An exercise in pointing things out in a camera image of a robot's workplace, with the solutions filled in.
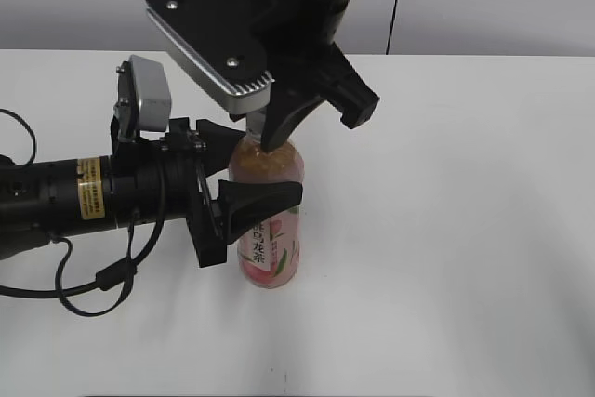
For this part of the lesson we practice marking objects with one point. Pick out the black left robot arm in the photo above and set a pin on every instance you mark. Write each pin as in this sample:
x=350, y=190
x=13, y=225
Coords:
x=60, y=198

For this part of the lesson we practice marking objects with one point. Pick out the white bottle cap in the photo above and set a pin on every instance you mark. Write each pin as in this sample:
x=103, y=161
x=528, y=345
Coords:
x=254, y=124

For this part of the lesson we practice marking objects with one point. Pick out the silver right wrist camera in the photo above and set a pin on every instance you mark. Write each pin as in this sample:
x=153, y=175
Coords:
x=211, y=42

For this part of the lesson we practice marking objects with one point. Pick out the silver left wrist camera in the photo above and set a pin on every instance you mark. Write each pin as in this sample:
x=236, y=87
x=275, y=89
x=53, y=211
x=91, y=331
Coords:
x=143, y=100

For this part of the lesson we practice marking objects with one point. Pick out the peach oolong tea bottle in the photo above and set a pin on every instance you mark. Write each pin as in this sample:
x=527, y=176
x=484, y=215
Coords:
x=269, y=253

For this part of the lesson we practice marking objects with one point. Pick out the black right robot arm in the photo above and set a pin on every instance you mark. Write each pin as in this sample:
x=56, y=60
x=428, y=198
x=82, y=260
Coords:
x=306, y=64

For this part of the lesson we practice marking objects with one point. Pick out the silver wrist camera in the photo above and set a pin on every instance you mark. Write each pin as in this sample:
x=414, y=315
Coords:
x=143, y=100
x=211, y=42

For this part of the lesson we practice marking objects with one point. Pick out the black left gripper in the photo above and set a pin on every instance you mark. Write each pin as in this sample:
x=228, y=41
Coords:
x=154, y=181

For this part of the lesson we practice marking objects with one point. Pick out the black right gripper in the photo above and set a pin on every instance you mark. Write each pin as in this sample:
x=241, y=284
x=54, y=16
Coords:
x=307, y=66

